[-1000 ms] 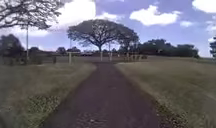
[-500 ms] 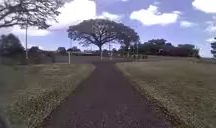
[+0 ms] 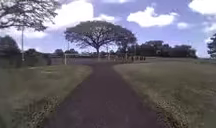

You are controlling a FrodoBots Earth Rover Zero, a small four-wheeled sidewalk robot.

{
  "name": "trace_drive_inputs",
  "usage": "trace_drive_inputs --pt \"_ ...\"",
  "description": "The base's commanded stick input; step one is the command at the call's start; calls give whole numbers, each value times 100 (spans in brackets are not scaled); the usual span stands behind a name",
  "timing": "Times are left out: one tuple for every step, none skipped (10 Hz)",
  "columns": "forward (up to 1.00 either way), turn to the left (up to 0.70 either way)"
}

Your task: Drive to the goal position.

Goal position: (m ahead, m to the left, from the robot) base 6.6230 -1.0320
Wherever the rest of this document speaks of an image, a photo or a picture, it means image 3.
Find group of people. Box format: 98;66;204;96
129;55;147;63

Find large spreading tree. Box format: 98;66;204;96
64;20;138;58

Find dark reddish path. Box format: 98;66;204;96
42;57;167;128

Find row of dark trees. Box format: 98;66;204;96
127;39;199;60

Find dry grass field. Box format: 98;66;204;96
112;57;216;128

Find dry grass area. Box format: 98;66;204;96
0;63;94;128

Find pale pole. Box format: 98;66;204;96
20;26;26;63

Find dark trees and bushes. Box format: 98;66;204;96
0;34;52;68

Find tree with overhanging branches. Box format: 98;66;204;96
0;0;60;33

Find dark tree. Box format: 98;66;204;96
206;31;216;60

